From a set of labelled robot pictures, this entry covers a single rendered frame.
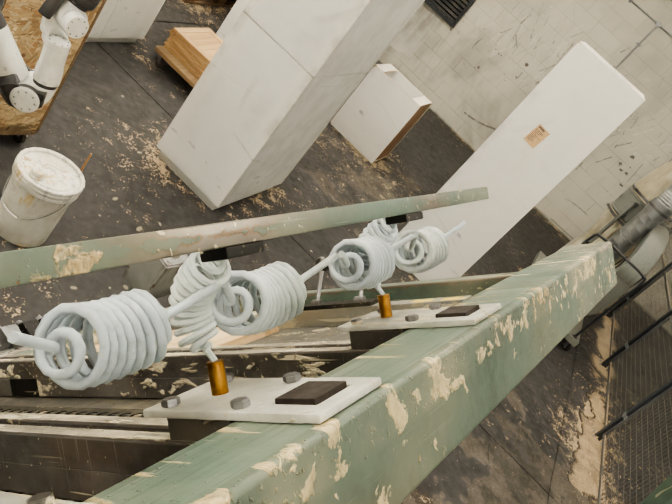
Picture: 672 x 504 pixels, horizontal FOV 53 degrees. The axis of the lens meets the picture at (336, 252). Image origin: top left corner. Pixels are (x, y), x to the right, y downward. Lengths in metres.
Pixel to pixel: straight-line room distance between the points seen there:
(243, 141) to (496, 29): 5.94
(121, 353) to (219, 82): 3.63
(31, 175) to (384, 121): 4.02
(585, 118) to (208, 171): 2.55
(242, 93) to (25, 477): 3.36
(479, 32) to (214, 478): 9.20
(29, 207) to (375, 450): 2.74
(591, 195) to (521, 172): 4.52
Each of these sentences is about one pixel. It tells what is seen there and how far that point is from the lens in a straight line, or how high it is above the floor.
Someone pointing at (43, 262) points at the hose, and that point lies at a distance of 0.43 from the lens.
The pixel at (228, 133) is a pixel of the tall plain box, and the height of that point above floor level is 0.48.
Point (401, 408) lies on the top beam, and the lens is 0.60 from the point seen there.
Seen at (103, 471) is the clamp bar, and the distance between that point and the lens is 0.74.
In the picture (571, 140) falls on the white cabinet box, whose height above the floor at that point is 1.56.
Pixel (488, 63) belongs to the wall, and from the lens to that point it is 9.50.
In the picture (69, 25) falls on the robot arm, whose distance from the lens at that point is 1.97.
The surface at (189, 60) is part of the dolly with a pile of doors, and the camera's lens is 5.37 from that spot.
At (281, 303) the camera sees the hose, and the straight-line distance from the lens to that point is 0.68.
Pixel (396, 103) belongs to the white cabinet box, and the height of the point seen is 0.59.
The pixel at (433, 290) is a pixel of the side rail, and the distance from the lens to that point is 1.71.
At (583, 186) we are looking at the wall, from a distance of 9.50.
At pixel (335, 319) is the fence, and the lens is 1.57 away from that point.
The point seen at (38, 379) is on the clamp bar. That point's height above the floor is 1.15.
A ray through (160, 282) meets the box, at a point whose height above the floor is 0.85.
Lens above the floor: 2.22
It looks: 27 degrees down
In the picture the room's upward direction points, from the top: 42 degrees clockwise
